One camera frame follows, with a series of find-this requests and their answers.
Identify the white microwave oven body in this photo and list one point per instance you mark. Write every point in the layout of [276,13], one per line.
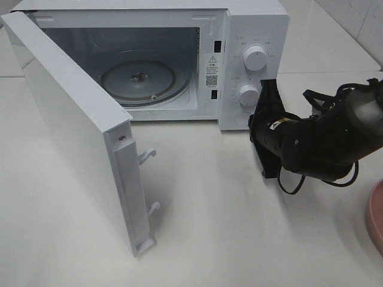
[99,35]

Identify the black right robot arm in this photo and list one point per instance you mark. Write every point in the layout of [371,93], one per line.
[346,128]

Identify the white warning label sticker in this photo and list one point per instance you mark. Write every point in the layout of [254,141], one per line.
[212,65]

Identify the white microwave door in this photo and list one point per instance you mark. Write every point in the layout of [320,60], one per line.
[91,128]

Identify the pink round plate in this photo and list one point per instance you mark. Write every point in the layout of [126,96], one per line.
[374,216]

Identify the round white door-release button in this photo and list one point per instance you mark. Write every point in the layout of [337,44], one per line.
[242,119]

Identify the glass microwave turntable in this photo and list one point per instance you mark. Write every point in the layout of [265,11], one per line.
[145,82]

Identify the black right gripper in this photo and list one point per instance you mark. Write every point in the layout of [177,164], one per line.
[263,135]

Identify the upper white control knob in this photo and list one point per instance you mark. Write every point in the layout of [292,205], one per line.
[255,57]

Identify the lower white timer knob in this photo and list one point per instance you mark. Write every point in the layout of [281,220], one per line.
[248,95]

